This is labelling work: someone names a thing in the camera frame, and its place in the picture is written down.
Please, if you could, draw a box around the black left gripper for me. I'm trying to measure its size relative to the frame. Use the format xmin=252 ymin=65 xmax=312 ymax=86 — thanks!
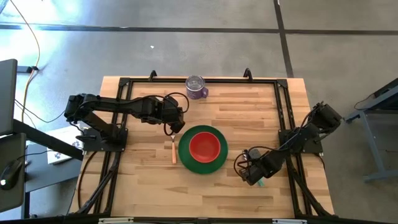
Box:
xmin=161 ymin=96 xmax=187 ymax=135

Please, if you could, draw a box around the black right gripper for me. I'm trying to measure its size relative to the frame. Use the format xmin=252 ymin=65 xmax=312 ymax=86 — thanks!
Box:
xmin=241 ymin=157 xmax=270 ymax=187

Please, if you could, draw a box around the red plastic bowl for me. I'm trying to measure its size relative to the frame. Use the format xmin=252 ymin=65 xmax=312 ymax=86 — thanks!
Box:
xmin=188 ymin=131 xmax=222 ymax=164

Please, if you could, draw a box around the dark green plate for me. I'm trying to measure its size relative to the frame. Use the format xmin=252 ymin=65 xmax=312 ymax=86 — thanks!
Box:
xmin=178 ymin=124 xmax=229 ymax=175

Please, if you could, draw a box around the purple lettered mug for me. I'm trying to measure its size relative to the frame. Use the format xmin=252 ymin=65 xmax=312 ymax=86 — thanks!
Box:
xmin=185 ymin=75 xmax=209 ymax=100

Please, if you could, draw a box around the white booklet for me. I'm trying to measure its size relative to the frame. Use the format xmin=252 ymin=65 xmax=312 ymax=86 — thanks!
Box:
xmin=46 ymin=126 xmax=85 ymax=165

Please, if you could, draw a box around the grey metal stand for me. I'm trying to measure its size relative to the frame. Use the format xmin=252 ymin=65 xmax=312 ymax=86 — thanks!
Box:
xmin=343 ymin=77 xmax=398 ymax=184

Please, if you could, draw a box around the black side desk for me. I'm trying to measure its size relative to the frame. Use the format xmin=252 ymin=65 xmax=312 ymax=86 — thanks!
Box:
xmin=0 ymin=119 xmax=85 ymax=218

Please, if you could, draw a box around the black power brick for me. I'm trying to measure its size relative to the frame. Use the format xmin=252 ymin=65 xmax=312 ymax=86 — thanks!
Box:
xmin=17 ymin=65 xmax=40 ymax=74

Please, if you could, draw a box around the black computer mouse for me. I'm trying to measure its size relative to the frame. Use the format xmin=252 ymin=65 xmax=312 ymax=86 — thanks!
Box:
xmin=0 ymin=158 xmax=24 ymax=191

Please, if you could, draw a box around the dark laptop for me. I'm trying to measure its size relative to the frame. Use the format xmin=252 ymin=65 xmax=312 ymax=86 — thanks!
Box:
xmin=0 ymin=58 xmax=19 ymax=137

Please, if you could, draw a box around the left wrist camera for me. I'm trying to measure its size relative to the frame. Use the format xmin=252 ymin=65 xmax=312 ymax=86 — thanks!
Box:
xmin=165 ymin=103 xmax=181 ymax=118

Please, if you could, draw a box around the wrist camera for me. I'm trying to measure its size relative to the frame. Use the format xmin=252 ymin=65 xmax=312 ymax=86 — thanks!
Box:
xmin=165 ymin=103 xmax=181 ymax=118
xmin=248 ymin=148 xmax=262 ymax=161

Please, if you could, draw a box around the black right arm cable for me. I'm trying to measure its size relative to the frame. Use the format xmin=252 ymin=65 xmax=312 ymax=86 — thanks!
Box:
xmin=233 ymin=145 xmax=299 ymax=177

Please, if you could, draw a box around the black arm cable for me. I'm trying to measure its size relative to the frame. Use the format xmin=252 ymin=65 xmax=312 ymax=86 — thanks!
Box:
xmin=233 ymin=145 xmax=299 ymax=177
xmin=163 ymin=91 xmax=190 ymax=137

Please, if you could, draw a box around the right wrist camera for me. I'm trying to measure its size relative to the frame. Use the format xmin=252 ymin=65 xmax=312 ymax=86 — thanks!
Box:
xmin=248 ymin=148 xmax=262 ymax=161

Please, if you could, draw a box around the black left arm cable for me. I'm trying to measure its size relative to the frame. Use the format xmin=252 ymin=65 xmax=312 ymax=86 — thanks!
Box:
xmin=163 ymin=91 xmax=190 ymax=137

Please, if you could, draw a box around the white table clamp bracket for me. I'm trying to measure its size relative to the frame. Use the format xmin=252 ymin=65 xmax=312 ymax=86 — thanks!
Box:
xmin=272 ymin=218 xmax=307 ymax=224
xmin=98 ymin=217 xmax=134 ymax=224

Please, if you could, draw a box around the black table frame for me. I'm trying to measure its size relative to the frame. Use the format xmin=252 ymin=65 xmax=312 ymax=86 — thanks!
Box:
xmin=70 ymin=67 xmax=336 ymax=218

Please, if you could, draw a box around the brown cable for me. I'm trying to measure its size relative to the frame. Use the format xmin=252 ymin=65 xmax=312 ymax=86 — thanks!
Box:
xmin=76 ymin=151 xmax=98 ymax=210

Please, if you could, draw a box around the yellow cable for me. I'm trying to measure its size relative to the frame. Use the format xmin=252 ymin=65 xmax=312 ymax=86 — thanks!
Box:
xmin=9 ymin=0 xmax=42 ymax=123

